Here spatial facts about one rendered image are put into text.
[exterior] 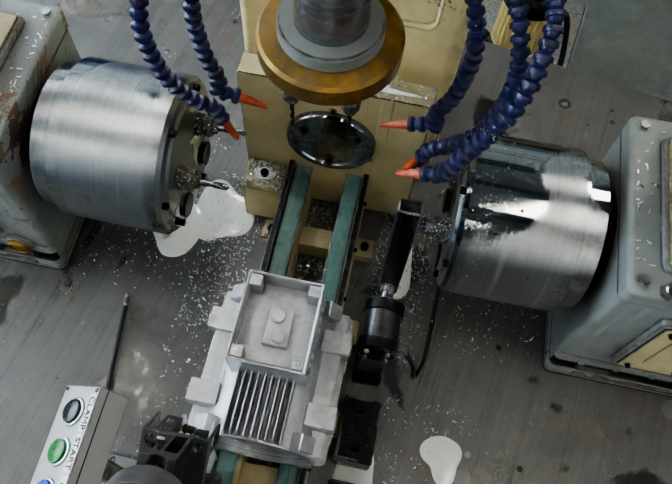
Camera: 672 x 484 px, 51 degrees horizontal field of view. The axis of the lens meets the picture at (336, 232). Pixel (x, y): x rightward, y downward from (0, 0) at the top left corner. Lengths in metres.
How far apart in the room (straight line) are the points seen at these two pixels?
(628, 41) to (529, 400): 1.90
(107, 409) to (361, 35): 0.56
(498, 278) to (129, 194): 0.54
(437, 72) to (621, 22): 1.85
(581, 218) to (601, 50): 1.88
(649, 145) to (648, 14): 1.97
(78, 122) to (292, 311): 0.40
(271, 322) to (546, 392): 0.56
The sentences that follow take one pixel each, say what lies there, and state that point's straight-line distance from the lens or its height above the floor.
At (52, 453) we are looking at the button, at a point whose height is 1.07.
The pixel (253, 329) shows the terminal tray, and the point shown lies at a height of 1.11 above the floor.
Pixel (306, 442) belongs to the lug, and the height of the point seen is 1.09.
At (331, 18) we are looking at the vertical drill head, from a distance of 0.79.
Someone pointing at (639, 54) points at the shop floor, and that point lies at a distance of 2.89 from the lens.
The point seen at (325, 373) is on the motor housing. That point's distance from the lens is 0.94.
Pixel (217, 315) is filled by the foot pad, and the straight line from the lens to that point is 0.96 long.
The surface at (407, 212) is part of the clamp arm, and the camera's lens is 0.83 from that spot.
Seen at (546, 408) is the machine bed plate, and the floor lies 0.80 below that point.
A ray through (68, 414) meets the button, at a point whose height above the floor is 1.07.
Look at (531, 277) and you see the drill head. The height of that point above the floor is 1.09.
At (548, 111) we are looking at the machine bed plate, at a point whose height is 0.80.
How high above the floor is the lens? 1.98
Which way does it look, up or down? 64 degrees down
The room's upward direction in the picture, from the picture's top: 5 degrees clockwise
